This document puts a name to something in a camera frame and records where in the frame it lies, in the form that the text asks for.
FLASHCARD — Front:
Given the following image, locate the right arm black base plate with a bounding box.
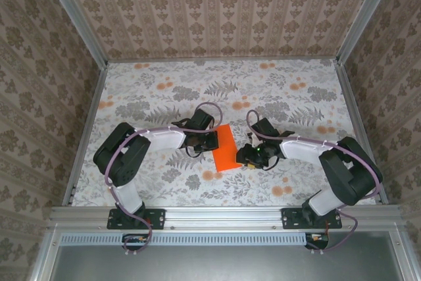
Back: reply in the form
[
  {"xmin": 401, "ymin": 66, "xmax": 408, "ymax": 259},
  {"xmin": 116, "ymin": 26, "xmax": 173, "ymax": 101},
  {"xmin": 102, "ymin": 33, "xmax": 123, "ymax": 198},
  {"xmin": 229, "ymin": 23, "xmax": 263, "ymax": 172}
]
[{"xmin": 282, "ymin": 207, "xmax": 343, "ymax": 230}]

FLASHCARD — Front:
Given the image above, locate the black connector box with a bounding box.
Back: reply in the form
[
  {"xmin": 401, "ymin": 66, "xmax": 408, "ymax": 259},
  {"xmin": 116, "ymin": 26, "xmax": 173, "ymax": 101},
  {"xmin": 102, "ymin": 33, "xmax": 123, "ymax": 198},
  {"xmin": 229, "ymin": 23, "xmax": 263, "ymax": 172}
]
[
  {"xmin": 304, "ymin": 231, "xmax": 330, "ymax": 251},
  {"xmin": 122, "ymin": 233, "xmax": 153, "ymax": 251}
]

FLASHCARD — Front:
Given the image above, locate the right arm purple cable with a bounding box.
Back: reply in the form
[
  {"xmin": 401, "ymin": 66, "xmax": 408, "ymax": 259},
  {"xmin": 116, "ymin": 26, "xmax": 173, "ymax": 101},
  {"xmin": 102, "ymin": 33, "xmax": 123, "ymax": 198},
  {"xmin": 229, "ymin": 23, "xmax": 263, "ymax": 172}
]
[{"xmin": 246, "ymin": 109, "xmax": 385, "ymax": 255}]

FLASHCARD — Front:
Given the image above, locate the aluminium frame post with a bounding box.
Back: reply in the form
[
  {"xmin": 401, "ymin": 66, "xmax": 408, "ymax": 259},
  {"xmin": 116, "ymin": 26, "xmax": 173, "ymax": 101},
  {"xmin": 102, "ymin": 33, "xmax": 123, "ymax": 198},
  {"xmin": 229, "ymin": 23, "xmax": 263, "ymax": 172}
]
[
  {"xmin": 337, "ymin": 0, "xmax": 404, "ymax": 64},
  {"xmin": 37, "ymin": 0, "xmax": 109, "ymax": 68}
]

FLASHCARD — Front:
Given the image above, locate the orange paper sheet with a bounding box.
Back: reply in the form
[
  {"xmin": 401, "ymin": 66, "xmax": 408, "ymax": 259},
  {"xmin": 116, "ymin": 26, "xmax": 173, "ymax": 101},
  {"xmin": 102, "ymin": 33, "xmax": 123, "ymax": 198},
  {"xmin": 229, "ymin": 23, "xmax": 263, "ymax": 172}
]
[{"xmin": 212, "ymin": 124, "xmax": 243, "ymax": 173}]

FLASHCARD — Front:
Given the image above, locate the grey slotted cable duct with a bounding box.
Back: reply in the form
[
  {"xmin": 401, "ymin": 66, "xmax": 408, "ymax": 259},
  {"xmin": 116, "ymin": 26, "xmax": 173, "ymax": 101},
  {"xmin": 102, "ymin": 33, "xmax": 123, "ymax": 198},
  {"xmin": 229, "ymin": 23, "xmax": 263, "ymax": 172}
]
[{"xmin": 61, "ymin": 232, "xmax": 309, "ymax": 247}]

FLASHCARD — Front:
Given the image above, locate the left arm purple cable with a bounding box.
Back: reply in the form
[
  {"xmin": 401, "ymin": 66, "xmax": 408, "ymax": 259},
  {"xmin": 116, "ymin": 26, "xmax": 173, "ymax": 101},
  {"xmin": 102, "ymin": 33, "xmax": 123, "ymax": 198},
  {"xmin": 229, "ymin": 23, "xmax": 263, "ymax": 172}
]
[{"xmin": 104, "ymin": 101, "xmax": 224, "ymax": 257}]

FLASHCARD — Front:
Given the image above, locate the right gripper thin black cable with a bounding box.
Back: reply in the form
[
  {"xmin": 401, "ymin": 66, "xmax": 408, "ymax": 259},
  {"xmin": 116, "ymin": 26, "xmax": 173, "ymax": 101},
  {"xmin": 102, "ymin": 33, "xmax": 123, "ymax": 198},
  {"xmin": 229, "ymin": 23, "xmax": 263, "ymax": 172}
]
[{"xmin": 260, "ymin": 155, "xmax": 281, "ymax": 172}]

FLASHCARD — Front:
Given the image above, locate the long aluminium mounting rail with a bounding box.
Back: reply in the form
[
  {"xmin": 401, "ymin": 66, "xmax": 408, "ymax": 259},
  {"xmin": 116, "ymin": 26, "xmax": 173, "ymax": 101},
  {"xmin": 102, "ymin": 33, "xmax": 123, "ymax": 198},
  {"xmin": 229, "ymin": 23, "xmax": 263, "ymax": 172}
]
[{"xmin": 49, "ymin": 205, "xmax": 403, "ymax": 230}]

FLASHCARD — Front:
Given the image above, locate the left gripper thin black cable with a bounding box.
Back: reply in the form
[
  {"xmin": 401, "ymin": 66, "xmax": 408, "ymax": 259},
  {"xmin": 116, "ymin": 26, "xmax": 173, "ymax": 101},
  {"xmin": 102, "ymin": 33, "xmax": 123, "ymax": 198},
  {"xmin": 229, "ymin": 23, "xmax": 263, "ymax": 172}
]
[{"xmin": 171, "ymin": 116, "xmax": 207, "ymax": 161}]

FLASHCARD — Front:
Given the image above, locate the gripper thin black cable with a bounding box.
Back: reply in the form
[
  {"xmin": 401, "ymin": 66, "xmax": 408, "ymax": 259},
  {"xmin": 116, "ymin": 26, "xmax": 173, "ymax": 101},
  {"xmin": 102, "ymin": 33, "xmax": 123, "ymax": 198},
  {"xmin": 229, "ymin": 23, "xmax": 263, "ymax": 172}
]
[
  {"xmin": 171, "ymin": 116, "xmax": 207, "ymax": 161},
  {"xmin": 260, "ymin": 155, "xmax": 281, "ymax": 172}
]

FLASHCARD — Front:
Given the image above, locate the grey metal panel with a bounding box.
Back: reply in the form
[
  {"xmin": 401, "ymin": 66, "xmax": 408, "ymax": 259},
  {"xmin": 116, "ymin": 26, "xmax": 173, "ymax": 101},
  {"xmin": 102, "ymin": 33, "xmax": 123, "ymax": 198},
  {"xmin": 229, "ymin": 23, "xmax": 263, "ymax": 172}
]
[{"xmin": 49, "ymin": 232, "xmax": 409, "ymax": 281}]

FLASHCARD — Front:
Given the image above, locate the aluminium frame bar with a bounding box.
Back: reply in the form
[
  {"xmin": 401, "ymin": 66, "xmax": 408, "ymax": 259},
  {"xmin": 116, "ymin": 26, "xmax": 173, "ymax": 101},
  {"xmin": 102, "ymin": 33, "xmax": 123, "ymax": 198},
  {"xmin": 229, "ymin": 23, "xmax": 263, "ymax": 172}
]
[
  {"xmin": 334, "ymin": 59, "xmax": 389, "ymax": 205},
  {"xmin": 107, "ymin": 57, "xmax": 339, "ymax": 64},
  {"xmin": 62, "ymin": 63, "xmax": 109, "ymax": 208}
]

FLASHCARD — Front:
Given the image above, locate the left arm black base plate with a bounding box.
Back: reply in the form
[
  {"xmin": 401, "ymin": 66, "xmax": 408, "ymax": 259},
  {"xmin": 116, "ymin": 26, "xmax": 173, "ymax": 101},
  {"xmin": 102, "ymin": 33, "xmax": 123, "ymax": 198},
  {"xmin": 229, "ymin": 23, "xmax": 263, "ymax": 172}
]
[{"xmin": 107, "ymin": 207, "xmax": 166, "ymax": 230}]

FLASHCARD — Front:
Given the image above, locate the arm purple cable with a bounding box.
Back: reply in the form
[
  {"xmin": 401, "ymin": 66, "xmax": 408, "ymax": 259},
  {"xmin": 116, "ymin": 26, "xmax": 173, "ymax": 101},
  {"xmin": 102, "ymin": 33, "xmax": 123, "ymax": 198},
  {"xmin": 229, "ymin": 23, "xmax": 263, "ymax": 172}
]
[
  {"xmin": 104, "ymin": 101, "xmax": 224, "ymax": 257},
  {"xmin": 246, "ymin": 109, "xmax": 385, "ymax": 255}
]

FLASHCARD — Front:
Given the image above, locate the floral patterned table cover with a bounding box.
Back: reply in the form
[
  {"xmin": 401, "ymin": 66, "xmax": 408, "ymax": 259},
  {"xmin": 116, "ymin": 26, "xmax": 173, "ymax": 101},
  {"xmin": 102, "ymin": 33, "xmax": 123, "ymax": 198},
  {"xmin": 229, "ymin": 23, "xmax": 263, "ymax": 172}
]
[{"xmin": 70, "ymin": 59, "xmax": 378, "ymax": 208}]

